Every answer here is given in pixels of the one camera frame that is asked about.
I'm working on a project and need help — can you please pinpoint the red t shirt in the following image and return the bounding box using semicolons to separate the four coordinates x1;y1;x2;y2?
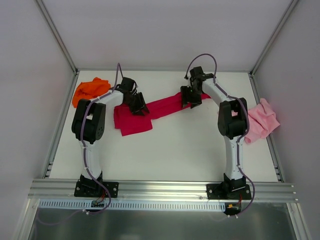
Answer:
113;91;212;137

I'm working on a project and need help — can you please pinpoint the pink t shirt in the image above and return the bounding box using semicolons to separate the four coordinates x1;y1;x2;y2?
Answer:
244;98;281;145

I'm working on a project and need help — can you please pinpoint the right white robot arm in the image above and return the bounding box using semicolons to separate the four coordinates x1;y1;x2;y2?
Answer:
180;70;250;199

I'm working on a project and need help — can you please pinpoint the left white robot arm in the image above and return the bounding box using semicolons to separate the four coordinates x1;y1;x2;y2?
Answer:
71;88;149;198

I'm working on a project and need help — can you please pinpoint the orange t shirt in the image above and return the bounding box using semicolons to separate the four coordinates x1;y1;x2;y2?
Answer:
71;77;111;108

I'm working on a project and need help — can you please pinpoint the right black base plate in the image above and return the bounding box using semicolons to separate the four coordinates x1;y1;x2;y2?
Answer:
206;183;252;201

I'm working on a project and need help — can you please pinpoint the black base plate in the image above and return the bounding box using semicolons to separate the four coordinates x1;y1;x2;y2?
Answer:
73;179;119;198
206;183;252;201

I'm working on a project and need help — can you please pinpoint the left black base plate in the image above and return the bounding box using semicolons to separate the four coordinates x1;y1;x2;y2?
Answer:
73;179;119;198

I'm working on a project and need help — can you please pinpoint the left aluminium frame post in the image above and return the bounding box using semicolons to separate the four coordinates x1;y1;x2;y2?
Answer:
34;0;78;75

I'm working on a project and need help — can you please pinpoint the aluminium frame post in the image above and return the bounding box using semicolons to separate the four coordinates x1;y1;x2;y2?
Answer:
34;0;78;75
249;0;300;76

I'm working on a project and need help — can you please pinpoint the right aluminium frame post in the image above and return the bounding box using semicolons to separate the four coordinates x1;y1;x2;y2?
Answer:
249;0;300;76

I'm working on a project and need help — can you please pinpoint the aluminium mounting rail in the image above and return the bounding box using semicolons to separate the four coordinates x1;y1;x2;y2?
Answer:
27;178;299;203

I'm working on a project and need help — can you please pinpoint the white slotted cable duct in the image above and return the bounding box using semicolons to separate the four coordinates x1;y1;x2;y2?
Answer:
38;199;226;212

